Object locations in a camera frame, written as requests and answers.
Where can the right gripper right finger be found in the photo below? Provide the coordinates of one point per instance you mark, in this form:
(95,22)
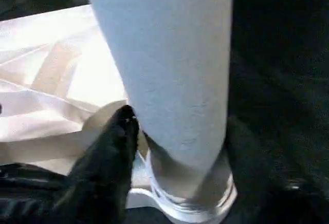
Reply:
(272,188)

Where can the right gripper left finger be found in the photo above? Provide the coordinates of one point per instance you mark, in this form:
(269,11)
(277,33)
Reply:
(100,183)

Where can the white plastic table top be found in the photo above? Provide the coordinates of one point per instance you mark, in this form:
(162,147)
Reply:
(41,54)

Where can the white plastic table leg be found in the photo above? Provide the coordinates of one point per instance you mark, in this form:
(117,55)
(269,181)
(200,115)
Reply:
(169,54)

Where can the black work mat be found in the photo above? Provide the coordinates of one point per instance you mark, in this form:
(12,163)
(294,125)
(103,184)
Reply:
(282,54)

